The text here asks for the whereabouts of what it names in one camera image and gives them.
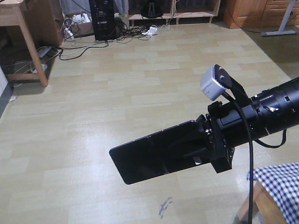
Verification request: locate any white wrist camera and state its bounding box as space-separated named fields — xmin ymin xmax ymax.
xmin=200 ymin=64 xmax=232 ymax=101

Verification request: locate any black pink smartphone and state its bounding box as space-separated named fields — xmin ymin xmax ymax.
xmin=109 ymin=124 xmax=210 ymax=184

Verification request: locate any black camera cable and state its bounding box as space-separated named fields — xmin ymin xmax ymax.
xmin=224 ymin=91 xmax=288 ymax=224

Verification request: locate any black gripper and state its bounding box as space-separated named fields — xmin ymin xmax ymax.
xmin=167 ymin=101 xmax=268 ymax=173

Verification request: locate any grey desk leg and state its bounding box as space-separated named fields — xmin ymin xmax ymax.
xmin=260 ymin=0 xmax=296 ymax=37

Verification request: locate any wooden low shelf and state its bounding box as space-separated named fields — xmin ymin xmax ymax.
xmin=128 ymin=0 xmax=221 ymax=26

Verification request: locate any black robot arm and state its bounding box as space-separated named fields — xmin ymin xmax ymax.
xmin=168 ymin=78 xmax=299 ymax=173

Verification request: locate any wooden side table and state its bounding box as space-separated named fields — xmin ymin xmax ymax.
xmin=0 ymin=0 xmax=64 ymax=87

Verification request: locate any wooden cabinet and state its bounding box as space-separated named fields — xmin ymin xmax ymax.
xmin=223 ymin=0 xmax=290 ymax=28

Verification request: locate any white power strip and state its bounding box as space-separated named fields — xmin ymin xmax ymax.
xmin=142 ymin=26 xmax=158 ymax=37

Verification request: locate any wooden bed frame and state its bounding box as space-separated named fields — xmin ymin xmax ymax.
xmin=237 ymin=181 xmax=287 ymax=224

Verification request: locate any black white checkered bedsheet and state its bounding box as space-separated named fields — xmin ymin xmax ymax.
xmin=253 ymin=162 xmax=299 ymax=224

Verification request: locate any black computer tower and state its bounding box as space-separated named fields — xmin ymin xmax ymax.
xmin=89 ymin=0 xmax=116 ymax=41

